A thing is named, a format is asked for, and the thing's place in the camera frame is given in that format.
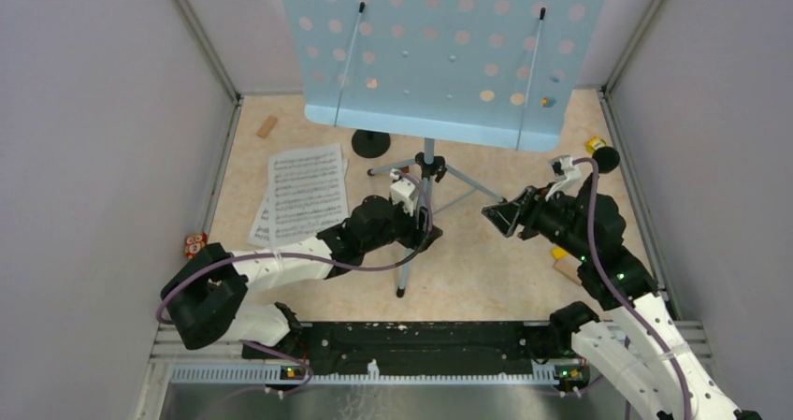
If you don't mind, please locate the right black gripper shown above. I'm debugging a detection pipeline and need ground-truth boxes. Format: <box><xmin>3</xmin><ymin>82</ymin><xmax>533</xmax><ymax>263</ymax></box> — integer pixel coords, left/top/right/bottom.
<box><xmin>482</xmin><ymin>181</ymin><xmax>593</xmax><ymax>261</ymax></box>

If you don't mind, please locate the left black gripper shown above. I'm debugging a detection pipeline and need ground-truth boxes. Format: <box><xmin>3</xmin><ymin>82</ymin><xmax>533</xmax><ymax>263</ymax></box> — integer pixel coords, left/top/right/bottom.
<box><xmin>362</xmin><ymin>196</ymin><xmax>442</xmax><ymax>253</ymax></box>

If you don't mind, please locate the sheet music page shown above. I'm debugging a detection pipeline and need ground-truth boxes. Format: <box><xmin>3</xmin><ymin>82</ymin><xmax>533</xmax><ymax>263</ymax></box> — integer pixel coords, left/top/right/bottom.
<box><xmin>248</xmin><ymin>156</ymin><xmax>350</xmax><ymax>249</ymax></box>
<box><xmin>267</xmin><ymin>143</ymin><xmax>351</xmax><ymax>249</ymax></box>

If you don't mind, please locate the light blue music stand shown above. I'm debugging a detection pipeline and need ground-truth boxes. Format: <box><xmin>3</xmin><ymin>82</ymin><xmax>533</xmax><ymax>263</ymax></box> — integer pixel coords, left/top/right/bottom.
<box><xmin>275</xmin><ymin>0</ymin><xmax>617</xmax><ymax>298</ymax></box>

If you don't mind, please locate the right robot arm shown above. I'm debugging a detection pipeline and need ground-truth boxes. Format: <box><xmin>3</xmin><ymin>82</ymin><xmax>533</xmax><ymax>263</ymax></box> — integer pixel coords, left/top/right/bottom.
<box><xmin>482</xmin><ymin>172</ymin><xmax>760</xmax><ymax>419</ymax></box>

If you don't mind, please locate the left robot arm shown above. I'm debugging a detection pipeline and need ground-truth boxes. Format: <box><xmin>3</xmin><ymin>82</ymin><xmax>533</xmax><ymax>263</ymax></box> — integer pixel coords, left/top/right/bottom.
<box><xmin>155</xmin><ymin>196</ymin><xmax>443</xmax><ymax>358</ymax></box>

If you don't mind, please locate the yellow block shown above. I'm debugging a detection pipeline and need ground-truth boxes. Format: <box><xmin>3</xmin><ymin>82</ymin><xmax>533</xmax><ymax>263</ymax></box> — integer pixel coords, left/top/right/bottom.
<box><xmin>551</xmin><ymin>247</ymin><xmax>570</xmax><ymax>261</ymax></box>

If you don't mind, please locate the wooden block near right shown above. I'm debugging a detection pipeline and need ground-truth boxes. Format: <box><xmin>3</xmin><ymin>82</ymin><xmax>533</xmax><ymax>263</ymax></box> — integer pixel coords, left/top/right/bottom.
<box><xmin>553</xmin><ymin>256</ymin><xmax>583</xmax><ymax>286</ymax></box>

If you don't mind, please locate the wooden block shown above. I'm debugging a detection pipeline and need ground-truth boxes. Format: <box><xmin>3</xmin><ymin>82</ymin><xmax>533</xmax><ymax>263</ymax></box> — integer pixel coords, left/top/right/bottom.
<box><xmin>256</xmin><ymin>115</ymin><xmax>279</xmax><ymax>139</ymax></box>
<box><xmin>553</xmin><ymin>256</ymin><xmax>583</xmax><ymax>286</ymax></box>

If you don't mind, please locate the yellow black small toy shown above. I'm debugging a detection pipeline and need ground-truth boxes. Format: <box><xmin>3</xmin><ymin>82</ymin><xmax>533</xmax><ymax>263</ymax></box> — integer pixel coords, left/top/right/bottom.
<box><xmin>584</xmin><ymin>137</ymin><xmax>608</xmax><ymax>154</ymax></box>

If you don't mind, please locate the black microphone on stand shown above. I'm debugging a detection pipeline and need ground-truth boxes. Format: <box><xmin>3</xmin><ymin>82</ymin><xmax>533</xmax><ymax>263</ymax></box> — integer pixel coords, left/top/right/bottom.
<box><xmin>592</xmin><ymin>146</ymin><xmax>621</xmax><ymax>174</ymax></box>

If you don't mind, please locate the beige microphone on stand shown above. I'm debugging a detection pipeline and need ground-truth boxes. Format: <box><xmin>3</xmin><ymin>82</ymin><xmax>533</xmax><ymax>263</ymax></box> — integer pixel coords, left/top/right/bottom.
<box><xmin>351</xmin><ymin>129</ymin><xmax>391</xmax><ymax>159</ymax></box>

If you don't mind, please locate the wooden block far left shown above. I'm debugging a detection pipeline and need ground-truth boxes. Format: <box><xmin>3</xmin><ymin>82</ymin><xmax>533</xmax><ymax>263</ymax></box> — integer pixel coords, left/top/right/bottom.
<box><xmin>256</xmin><ymin>115</ymin><xmax>279</xmax><ymax>139</ymax></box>

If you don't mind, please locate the red owl toy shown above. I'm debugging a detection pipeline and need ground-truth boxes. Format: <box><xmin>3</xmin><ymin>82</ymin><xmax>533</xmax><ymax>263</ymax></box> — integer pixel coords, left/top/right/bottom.
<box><xmin>183</xmin><ymin>232</ymin><xmax>208</xmax><ymax>260</ymax></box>

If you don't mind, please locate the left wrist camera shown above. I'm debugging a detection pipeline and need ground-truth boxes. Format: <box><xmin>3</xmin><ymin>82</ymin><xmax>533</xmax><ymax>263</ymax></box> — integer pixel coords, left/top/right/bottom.
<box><xmin>389</xmin><ymin>179</ymin><xmax>418</xmax><ymax>216</ymax></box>

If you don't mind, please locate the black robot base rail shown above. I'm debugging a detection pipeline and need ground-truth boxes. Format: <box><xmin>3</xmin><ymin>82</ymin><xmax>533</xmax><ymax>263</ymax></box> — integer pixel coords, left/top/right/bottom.
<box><xmin>241</xmin><ymin>321</ymin><xmax>621</xmax><ymax>394</ymax></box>

